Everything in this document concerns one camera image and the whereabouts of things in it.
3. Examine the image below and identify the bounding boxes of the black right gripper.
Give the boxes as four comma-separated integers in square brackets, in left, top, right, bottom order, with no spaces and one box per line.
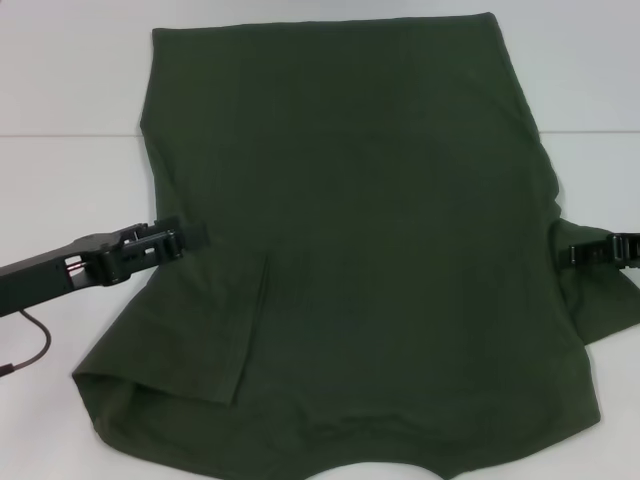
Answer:
[559,231,640,274]

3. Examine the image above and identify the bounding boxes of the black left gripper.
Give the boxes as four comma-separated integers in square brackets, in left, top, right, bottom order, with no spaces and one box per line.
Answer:
[0,215,209,319]

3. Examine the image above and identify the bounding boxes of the dark green t-shirt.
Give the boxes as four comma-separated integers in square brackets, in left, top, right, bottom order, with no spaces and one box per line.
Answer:
[71,12,640,480]

